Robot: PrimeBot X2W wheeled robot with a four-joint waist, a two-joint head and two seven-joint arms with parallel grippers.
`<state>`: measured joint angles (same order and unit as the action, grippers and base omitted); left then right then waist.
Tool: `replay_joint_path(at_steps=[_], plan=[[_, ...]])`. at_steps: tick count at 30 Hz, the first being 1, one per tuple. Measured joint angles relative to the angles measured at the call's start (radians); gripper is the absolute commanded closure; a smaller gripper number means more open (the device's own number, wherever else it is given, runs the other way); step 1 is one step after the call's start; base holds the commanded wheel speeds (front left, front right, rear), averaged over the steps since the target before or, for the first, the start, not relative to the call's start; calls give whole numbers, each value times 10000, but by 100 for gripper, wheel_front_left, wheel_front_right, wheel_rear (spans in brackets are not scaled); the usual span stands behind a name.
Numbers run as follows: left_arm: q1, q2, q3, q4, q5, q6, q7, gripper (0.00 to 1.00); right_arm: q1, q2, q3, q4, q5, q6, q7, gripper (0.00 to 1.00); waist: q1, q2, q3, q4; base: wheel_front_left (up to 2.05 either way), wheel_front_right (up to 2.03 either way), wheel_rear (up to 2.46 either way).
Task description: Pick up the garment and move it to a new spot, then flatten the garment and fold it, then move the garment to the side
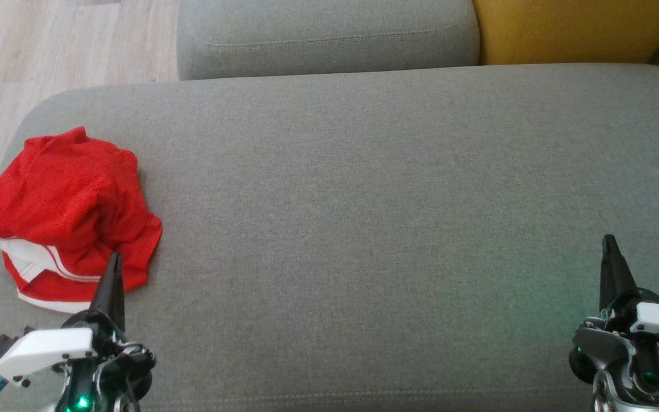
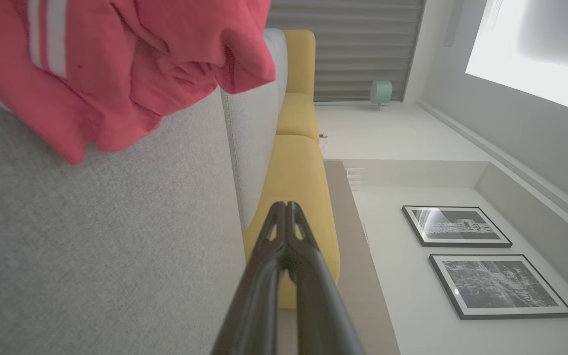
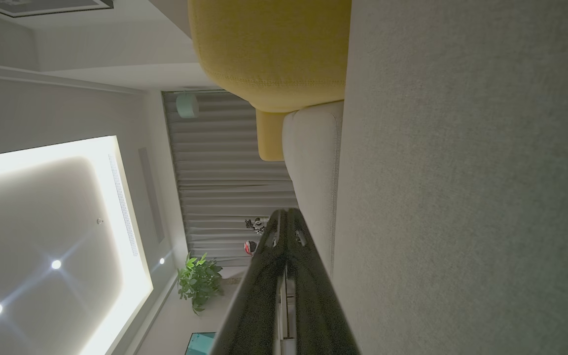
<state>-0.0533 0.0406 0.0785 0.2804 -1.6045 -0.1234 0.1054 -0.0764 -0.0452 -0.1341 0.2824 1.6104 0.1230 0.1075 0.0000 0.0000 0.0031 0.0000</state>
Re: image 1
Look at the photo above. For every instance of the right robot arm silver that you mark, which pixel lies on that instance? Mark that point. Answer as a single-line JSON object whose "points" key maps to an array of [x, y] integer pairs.
{"points": [[610, 395]]}

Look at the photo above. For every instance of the red shorts white side panels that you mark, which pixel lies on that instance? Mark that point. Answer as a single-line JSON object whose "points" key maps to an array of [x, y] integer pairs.
{"points": [[60, 189]]}

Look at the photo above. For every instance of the large grey sofa seat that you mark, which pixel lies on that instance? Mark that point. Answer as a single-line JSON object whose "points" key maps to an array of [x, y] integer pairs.
{"points": [[364, 229]]}

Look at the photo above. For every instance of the grey stitched sofa cushion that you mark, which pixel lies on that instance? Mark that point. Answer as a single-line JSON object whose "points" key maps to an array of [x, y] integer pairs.
{"points": [[329, 34]]}

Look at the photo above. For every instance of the big yellow sofa back cushion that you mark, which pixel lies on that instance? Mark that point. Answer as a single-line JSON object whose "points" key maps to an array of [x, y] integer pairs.
{"points": [[570, 28]]}

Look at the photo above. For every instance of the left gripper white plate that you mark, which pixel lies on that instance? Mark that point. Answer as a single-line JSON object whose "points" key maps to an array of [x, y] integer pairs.
{"points": [[43, 349]]}

